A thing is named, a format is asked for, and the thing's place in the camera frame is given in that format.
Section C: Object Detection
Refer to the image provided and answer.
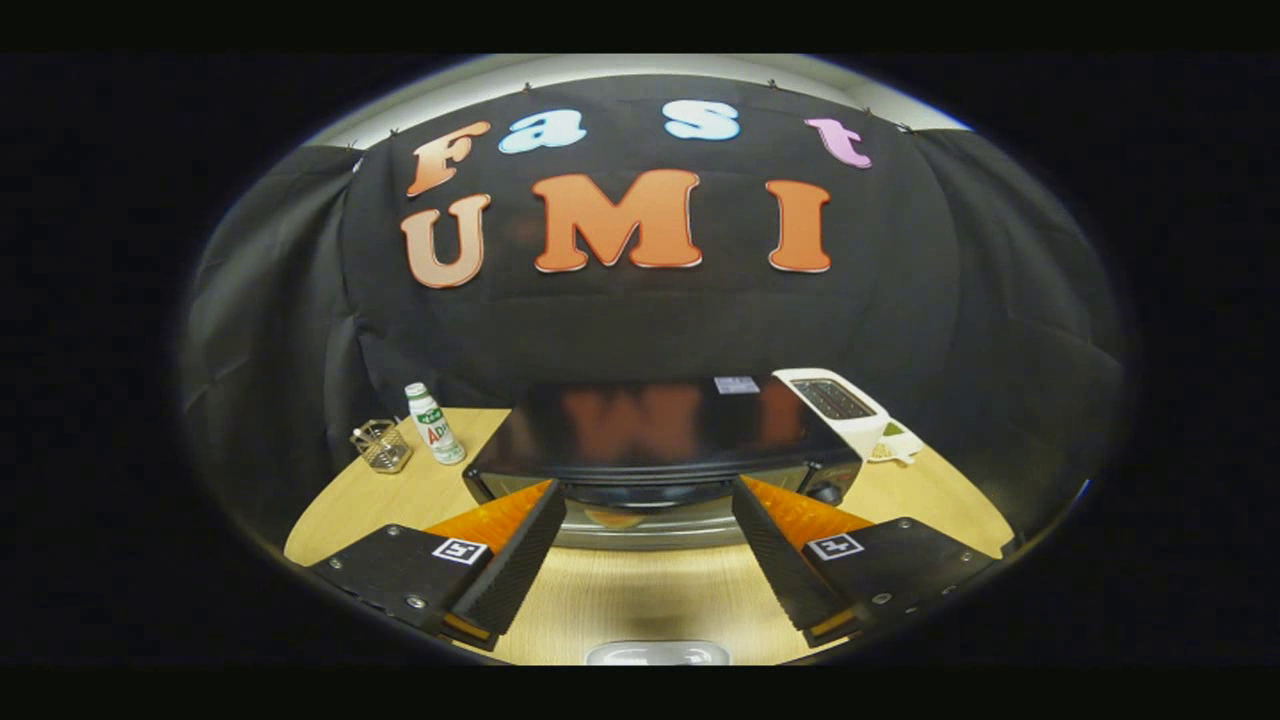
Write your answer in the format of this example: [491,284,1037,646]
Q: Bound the white square plate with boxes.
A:
[585,640,731,666]

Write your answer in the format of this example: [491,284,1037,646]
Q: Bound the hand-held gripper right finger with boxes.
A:
[730,475,1001,649]

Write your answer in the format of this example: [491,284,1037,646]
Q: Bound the black toaster oven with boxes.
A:
[462,376,864,551]

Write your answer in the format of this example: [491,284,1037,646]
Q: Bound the white bottle green label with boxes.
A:
[404,383,467,466]

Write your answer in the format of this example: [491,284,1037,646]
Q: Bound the small white dish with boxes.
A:
[868,420,926,466]

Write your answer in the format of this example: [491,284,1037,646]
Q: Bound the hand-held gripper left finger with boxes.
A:
[306,479,568,653]

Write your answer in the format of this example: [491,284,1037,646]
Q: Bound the row of small cloth clips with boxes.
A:
[345,78,916,153]

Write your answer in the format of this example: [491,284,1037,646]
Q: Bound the white slot toaster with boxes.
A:
[772,367,891,461]

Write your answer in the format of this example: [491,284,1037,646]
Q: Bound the metal wire basket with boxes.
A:
[350,419,413,474]

